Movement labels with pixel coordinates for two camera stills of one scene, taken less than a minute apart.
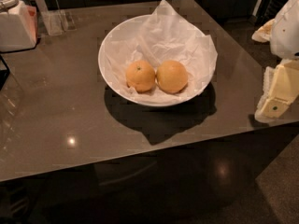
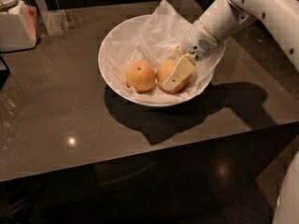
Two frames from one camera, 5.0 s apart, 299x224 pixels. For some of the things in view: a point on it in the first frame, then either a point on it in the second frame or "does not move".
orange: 172,77 does not move
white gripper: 286,32 → 196,43
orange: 140,76 does not move
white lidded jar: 19,25 does not move
